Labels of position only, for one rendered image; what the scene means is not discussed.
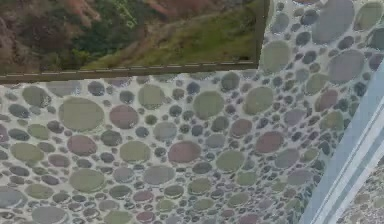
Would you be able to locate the framed landscape picture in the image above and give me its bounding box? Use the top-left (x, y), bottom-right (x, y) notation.
top-left (0, 0), bottom-right (272, 85)

